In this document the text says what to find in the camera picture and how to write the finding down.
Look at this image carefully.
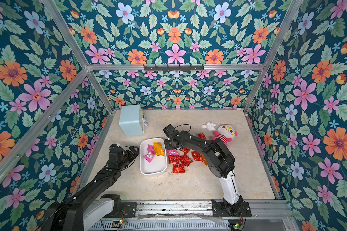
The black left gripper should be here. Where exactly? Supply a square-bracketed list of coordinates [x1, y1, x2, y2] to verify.
[117, 145, 139, 171]

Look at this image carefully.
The pink tea bag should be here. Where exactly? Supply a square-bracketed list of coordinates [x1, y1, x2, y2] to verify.
[167, 149, 179, 156]
[144, 144, 155, 163]

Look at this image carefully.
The red foil tea bag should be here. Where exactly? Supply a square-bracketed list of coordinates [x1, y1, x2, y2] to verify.
[197, 133, 206, 140]
[172, 164, 186, 174]
[180, 154, 193, 167]
[180, 148, 190, 155]
[169, 155, 181, 165]
[191, 151, 203, 161]

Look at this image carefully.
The yellow tea bag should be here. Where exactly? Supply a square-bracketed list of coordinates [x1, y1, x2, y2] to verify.
[153, 142, 165, 156]

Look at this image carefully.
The white plastic storage box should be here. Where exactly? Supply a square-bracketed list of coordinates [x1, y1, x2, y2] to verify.
[139, 138, 168, 176]

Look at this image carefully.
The orange tea bag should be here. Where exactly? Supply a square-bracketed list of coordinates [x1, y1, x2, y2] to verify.
[201, 155, 208, 166]

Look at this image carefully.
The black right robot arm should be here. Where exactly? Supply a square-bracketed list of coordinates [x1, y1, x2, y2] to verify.
[163, 124, 243, 208]

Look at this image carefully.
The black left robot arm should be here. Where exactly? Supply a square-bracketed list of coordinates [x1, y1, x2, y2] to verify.
[36, 143, 139, 231]

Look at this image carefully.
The small white plush bunny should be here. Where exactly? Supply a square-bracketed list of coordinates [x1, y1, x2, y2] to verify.
[201, 122, 217, 131]

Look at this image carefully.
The light blue drawer cabinet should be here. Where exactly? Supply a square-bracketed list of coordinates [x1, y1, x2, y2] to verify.
[119, 105, 146, 137]

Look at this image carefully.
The pink striped plush doll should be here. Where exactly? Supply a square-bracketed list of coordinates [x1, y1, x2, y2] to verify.
[212, 124, 238, 147]

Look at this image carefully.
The black wall hook rail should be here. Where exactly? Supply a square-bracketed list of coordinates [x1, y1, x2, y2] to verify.
[143, 64, 204, 72]

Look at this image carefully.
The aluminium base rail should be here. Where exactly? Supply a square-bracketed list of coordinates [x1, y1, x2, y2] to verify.
[103, 199, 299, 231]

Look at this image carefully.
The aluminium corner post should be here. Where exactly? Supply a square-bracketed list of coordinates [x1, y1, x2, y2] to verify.
[243, 0, 303, 115]

